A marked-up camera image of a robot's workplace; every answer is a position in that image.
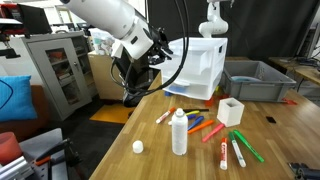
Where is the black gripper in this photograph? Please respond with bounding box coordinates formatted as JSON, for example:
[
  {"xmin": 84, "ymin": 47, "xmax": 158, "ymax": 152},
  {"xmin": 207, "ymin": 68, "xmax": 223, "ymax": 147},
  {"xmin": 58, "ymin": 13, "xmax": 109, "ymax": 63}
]
[{"xmin": 143, "ymin": 27, "xmax": 174, "ymax": 65}]

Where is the translucent drawer between two drawers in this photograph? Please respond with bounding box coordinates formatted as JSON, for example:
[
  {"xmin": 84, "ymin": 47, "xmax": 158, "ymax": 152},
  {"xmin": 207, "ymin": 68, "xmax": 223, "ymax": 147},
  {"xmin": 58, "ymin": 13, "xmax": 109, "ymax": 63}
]
[{"xmin": 173, "ymin": 68, "xmax": 222, "ymax": 87}]

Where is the translucent drawer with blue contents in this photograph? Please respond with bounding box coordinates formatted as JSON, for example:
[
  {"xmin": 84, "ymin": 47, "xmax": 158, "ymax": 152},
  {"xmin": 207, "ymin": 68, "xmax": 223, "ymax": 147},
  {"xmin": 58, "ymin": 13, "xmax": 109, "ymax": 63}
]
[{"xmin": 162, "ymin": 79, "xmax": 221, "ymax": 100}]

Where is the white marker with orange cap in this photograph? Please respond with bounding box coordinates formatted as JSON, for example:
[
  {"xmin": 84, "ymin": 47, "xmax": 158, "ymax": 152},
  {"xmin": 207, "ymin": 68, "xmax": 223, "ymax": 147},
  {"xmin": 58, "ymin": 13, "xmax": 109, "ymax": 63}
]
[{"xmin": 155, "ymin": 106, "xmax": 177, "ymax": 125}]

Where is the plywood cabinet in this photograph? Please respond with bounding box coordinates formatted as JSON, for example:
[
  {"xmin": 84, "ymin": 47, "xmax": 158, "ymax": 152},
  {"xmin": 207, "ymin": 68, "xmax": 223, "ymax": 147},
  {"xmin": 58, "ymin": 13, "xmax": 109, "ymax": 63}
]
[{"xmin": 87, "ymin": 49, "xmax": 125, "ymax": 101}]

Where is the black marker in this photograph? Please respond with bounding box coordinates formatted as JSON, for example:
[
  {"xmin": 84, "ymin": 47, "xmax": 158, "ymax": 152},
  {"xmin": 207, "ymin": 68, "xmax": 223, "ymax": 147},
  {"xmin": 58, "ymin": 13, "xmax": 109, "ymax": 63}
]
[{"xmin": 182, "ymin": 108, "xmax": 210, "ymax": 113}]

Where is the blue marker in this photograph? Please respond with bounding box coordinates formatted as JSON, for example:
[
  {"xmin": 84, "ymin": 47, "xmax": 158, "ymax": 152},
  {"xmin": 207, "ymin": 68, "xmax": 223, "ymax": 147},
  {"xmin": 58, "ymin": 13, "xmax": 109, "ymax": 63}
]
[{"xmin": 187, "ymin": 115, "xmax": 205, "ymax": 131}]

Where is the orange floor mat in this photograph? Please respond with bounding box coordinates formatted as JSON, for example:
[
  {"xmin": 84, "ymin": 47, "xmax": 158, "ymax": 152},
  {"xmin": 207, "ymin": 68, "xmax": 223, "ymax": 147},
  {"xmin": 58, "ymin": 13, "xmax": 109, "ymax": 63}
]
[{"xmin": 89, "ymin": 103, "xmax": 134, "ymax": 125}]

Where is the white plastic bottle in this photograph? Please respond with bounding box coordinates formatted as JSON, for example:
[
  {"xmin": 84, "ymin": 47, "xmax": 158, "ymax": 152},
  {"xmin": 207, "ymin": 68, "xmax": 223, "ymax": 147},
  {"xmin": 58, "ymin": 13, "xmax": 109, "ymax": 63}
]
[{"xmin": 171, "ymin": 107, "xmax": 189, "ymax": 156}]

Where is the blue plate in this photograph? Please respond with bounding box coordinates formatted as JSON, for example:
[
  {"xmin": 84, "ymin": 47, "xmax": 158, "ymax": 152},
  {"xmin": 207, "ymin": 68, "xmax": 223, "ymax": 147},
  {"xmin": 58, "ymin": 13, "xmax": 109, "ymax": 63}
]
[{"xmin": 230, "ymin": 75, "xmax": 258, "ymax": 83}]

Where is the white square pen cup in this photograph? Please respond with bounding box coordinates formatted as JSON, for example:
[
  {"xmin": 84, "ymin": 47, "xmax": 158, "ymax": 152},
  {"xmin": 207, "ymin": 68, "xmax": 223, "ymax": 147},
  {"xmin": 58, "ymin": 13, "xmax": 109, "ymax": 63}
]
[{"xmin": 216, "ymin": 97, "xmax": 245, "ymax": 128}]

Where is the pink marker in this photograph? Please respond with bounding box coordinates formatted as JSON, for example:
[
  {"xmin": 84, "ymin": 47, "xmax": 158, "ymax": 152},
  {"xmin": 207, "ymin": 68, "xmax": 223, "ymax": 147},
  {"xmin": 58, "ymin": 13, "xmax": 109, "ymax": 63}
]
[{"xmin": 201, "ymin": 123, "xmax": 226, "ymax": 143}]

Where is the grey plastic dish rack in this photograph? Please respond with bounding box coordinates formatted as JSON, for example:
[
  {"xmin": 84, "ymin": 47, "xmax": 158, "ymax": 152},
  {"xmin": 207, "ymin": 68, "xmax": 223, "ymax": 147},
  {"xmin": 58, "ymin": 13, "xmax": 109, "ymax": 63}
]
[{"xmin": 220, "ymin": 60, "xmax": 297, "ymax": 103}]

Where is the white bottle cap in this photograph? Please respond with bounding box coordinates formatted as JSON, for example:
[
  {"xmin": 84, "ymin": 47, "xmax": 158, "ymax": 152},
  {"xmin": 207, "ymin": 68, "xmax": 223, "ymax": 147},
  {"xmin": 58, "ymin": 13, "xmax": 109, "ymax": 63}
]
[{"xmin": 132, "ymin": 140, "xmax": 145, "ymax": 155}]

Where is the red and white marker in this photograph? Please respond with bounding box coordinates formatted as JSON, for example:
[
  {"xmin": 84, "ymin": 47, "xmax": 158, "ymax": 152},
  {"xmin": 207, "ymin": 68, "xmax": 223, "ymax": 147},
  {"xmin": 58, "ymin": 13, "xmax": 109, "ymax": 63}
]
[{"xmin": 219, "ymin": 137, "xmax": 229, "ymax": 171}]

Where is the grey cabinet with glass door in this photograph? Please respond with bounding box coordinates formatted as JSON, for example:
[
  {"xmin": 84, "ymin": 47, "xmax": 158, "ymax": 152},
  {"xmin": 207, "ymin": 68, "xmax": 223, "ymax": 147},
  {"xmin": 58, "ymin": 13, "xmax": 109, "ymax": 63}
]
[{"xmin": 20, "ymin": 31, "xmax": 94, "ymax": 122}]

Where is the green and white marker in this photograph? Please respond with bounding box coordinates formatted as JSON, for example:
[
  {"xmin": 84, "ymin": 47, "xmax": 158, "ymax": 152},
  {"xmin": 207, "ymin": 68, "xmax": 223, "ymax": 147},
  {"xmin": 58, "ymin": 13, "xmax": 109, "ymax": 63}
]
[{"xmin": 228, "ymin": 131, "xmax": 247, "ymax": 168}]

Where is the all green marker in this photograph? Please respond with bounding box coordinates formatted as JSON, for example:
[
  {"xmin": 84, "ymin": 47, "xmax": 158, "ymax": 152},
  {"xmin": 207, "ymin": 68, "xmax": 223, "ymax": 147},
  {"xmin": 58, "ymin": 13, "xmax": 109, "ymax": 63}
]
[{"xmin": 233, "ymin": 129, "xmax": 265, "ymax": 164}]

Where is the brown sofa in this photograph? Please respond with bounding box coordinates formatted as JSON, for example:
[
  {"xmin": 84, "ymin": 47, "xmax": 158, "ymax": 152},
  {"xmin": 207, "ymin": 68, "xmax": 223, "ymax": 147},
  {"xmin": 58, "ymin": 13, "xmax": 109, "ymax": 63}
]
[{"xmin": 0, "ymin": 84, "xmax": 51, "ymax": 143}]

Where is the blue pillow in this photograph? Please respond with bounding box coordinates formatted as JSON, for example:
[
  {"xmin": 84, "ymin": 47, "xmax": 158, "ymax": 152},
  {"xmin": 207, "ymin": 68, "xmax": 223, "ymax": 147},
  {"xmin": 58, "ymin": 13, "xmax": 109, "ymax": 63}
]
[{"xmin": 0, "ymin": 75, "xmax": 38, "ymax": 123}]

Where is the grey metal clamp stand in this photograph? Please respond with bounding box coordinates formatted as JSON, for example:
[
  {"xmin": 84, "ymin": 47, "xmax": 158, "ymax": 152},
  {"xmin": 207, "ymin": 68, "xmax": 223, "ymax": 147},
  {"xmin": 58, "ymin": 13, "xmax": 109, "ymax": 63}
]
[{"xmin": 0, "ymin": 128, "xmax": 84, "ymax": 180}]

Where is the red cup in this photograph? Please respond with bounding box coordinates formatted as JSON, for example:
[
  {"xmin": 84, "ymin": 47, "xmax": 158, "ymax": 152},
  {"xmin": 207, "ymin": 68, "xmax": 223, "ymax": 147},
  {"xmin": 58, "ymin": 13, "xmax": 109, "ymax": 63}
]
[{"xmin": 0, "ymin": 131, "xmax": 24, "ymax": 166}]

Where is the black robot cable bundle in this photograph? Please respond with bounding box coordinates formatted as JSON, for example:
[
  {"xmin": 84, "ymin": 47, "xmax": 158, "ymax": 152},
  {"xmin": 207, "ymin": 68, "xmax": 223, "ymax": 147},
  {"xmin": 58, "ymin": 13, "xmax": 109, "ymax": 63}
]
[{"xmin": 111, "ymin": 0, "xmax": 190, "ymax": 98}]

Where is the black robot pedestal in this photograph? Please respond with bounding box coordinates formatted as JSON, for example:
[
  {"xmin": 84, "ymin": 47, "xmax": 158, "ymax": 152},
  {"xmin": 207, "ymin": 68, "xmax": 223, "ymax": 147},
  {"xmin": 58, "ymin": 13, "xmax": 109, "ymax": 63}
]
[{"xmin": 118, "ymin": 49, "xmax": 158, "ymax": 108}]

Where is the white plastic drawer unit frame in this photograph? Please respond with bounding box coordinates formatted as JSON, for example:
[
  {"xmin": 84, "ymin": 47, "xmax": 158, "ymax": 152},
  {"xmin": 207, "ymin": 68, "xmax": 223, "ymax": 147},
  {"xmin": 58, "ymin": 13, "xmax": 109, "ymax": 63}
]
[{"xmin": 168, "ymin": 37, "xmax": 229, "ymax": 101}]

